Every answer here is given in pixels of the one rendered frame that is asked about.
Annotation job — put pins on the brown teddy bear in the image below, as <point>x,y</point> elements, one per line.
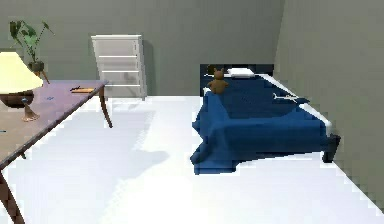
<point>218,83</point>

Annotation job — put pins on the white pillow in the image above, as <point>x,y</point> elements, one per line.
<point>240,72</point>

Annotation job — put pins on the blue blanket bed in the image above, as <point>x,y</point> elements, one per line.
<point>256,126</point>

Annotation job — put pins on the white chest of drawers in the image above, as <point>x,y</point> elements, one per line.
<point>120,63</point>

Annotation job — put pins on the white thin object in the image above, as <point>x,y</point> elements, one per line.
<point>286,97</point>

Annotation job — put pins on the orange book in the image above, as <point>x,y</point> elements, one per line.
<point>82,90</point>

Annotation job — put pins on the brown wooden table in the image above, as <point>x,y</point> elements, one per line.
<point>56,103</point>

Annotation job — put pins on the dark brown bowl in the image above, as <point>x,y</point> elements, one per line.
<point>16,99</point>

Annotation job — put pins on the green house plant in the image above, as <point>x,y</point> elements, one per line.
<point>30,40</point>

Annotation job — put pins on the cream shade table lamp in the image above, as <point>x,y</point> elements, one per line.
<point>13,75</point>

